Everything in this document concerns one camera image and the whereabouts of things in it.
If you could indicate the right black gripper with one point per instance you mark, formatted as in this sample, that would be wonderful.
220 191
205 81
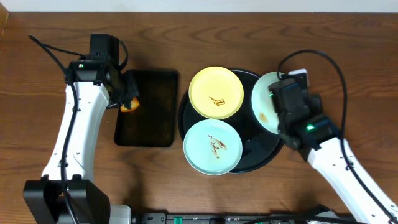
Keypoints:
317 102

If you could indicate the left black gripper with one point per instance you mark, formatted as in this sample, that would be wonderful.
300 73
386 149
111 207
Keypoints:
125 90

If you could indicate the green and orange sponge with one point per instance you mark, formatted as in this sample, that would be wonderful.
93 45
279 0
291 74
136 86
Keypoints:
131 106

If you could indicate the pale green plate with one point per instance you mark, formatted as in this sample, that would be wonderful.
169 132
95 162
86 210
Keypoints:
262 105

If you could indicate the yellow plate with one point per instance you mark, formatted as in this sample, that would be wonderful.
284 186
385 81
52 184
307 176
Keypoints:
216 93

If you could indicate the light blue plate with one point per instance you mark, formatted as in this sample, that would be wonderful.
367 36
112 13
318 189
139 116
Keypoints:
212 147

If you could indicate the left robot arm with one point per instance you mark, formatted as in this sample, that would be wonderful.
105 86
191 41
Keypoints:
66 192

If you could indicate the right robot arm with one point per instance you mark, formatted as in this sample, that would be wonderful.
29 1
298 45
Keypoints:
305 128

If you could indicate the black rectangular water tray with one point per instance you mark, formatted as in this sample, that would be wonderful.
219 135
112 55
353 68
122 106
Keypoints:
152 123

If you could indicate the black round tray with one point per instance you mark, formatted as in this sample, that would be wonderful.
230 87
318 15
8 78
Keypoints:
259 145

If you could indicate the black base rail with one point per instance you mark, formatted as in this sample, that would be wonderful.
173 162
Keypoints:
164 218

